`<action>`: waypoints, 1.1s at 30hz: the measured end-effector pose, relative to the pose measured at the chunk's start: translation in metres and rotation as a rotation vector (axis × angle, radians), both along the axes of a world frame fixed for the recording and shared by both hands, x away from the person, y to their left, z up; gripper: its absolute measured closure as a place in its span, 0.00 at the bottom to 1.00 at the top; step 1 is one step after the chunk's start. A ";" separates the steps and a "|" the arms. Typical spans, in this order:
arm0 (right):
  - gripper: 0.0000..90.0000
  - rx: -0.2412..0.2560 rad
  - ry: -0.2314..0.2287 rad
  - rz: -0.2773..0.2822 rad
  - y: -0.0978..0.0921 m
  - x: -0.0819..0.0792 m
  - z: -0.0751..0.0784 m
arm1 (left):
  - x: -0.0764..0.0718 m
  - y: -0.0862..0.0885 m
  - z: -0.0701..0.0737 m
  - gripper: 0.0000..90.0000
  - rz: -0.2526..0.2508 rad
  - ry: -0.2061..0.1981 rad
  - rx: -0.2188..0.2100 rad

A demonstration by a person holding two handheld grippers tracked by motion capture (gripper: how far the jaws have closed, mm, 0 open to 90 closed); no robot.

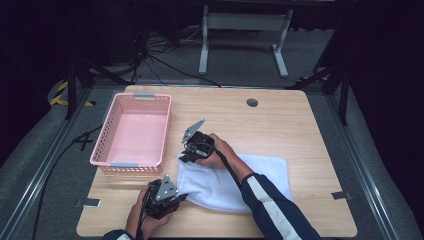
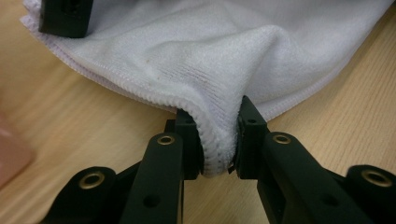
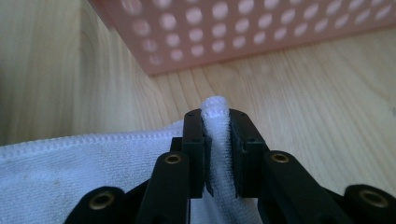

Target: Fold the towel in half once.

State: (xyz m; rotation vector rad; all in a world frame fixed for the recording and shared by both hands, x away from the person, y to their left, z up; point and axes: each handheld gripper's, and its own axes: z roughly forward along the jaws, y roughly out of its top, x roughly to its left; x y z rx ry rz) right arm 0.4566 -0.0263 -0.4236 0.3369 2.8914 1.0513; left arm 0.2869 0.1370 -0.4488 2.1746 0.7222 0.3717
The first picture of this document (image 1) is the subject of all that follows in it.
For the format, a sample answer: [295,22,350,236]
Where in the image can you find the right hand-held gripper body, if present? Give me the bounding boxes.
[180,118,216,162]

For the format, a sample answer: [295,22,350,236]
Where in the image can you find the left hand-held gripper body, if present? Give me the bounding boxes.
[143,174,180,220]

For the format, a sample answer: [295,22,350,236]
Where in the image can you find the white printed towel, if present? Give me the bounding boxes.
[175,152,295,215]

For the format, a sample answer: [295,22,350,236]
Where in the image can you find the pink plastic basket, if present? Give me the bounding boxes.
[89,92,173,176]

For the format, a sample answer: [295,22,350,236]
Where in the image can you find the person's right hand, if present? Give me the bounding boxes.
[195,133,240,170]

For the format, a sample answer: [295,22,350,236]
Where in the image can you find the person's left hand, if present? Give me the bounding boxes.
[125,189,174,240]

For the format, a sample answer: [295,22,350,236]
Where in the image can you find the grey tape strip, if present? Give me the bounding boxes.
[74,197,102,209]
[331,190,353,201]

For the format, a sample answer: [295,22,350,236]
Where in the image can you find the black metal stand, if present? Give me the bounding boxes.
[64,55,132,121]
[285,62,352,127]

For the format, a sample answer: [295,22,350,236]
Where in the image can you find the yellow black floor tape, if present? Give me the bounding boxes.
[48,80,97,108]

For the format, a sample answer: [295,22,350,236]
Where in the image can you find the left hand-held gripper cable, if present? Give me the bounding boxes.
[135,188,152,240]

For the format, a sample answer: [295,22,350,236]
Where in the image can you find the hand-held gripper cable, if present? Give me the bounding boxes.
[187,141,244,192]
[135,188,152,240]

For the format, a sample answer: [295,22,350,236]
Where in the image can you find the right hand-held gripper cable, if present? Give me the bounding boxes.
[187,141,244,192]

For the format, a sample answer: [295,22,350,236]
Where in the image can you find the bundle of black cables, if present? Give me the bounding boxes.
[132,25,223,89]

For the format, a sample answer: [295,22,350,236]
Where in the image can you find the black floor cable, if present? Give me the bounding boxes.
[31,125,103,240]

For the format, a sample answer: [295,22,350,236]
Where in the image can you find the aluminium floor rail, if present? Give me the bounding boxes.
[0,87,93,240]
[324,94,400,240]

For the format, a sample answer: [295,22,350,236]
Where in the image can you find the grey metal table frame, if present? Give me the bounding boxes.
[198,4,295,79]

